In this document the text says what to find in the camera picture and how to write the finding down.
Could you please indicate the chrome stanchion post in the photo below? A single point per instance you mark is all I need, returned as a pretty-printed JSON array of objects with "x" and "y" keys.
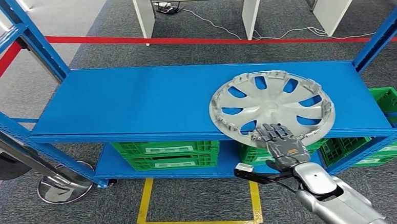
[
  {"x": 66, "y": 189},
  {"x": 41, "y": 63}
]

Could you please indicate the long red barrier belt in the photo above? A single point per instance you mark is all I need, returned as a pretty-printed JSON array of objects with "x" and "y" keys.
[{"x": 181, "y": 40}]

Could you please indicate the blue metal shelf rack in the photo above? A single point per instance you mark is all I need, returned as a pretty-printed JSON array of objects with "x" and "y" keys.
[{"x": 133, "y": 101}]

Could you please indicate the open green plastic crate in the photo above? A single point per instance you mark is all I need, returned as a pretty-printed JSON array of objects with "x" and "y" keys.
[{"x": 393, "y": 104}]

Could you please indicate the black stanchion post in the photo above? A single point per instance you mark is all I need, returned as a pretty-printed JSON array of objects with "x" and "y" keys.
[{"x": 7, "y": 169}]

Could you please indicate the grey plastic wheel cover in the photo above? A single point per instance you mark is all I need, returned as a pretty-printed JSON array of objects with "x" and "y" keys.
[{"x": 269, "y": 104}]

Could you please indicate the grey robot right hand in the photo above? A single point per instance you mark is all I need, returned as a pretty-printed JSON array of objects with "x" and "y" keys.
[{"x": 287, "y": 150}]

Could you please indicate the folded green crate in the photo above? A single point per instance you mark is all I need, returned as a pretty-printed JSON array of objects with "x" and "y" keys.
[{"x": 340, "y": 149}]

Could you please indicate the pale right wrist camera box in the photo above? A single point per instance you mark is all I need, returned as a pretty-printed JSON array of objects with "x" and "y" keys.
[{"x": 244, "y": 168}]

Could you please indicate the black power strip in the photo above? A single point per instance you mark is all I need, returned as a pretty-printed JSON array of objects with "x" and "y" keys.
[{"x": 167, "y": 9}]

